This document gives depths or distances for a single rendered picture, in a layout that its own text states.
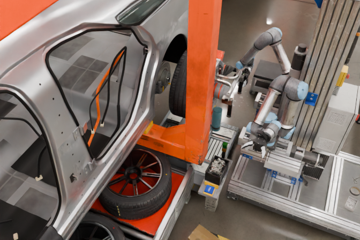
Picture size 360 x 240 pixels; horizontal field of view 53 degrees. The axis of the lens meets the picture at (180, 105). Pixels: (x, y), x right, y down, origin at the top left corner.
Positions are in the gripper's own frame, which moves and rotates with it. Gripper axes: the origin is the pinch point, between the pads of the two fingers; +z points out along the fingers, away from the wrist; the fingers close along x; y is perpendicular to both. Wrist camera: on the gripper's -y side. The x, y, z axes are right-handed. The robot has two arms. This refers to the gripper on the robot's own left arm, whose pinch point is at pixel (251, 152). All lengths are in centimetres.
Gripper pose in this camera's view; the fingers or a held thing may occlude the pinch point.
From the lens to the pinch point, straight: 237.7
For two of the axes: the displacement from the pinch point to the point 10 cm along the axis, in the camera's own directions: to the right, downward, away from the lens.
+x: -7.8, -3.3, 5.3
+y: 1.0, 7.8, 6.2
